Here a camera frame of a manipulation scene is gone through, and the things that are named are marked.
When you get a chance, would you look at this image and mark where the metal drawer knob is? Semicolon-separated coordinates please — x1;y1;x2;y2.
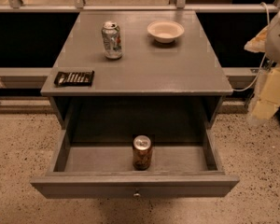
133;191;141;198

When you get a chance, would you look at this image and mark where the grey cabinet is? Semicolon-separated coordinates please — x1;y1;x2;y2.
40;9;234;133

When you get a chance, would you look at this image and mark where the silver green soda can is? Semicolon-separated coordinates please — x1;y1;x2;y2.
101;21;122;60

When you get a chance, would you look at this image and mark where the black snack packet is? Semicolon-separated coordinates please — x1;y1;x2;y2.
54;71;94;87

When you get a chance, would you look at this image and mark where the open grey drawer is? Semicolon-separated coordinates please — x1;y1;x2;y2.
31;131;239;199

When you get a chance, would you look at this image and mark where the white bowl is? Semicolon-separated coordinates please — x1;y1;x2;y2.
147;21;185;44

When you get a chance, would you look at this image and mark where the orange soda can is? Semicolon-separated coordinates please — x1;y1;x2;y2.
133;135;152;171

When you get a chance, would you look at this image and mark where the white cable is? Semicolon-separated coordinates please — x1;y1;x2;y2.
231;1;272;93

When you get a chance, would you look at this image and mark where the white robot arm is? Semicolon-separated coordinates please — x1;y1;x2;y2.
245;10;280;122

